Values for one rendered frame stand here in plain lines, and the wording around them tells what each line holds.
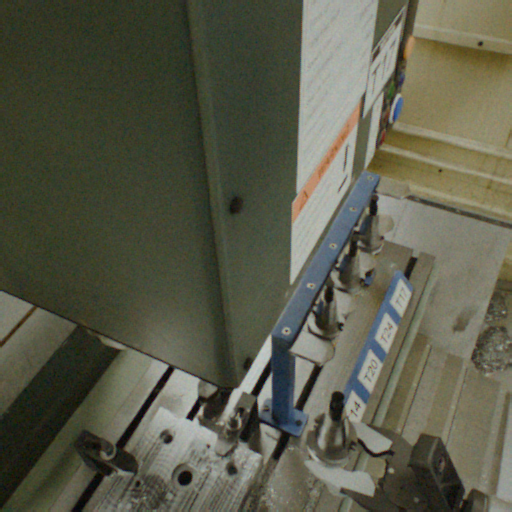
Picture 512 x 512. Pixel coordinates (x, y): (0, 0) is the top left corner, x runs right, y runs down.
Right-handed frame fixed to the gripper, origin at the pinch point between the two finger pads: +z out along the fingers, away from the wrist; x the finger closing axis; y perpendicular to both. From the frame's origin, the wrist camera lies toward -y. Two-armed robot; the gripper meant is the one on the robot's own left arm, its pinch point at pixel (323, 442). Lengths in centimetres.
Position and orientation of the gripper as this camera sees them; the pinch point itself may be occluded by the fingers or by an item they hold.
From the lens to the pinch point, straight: 80.4
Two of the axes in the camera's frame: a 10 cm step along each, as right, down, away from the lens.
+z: -8.9, -3.3, 3.0
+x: 4.5, -6.8, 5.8
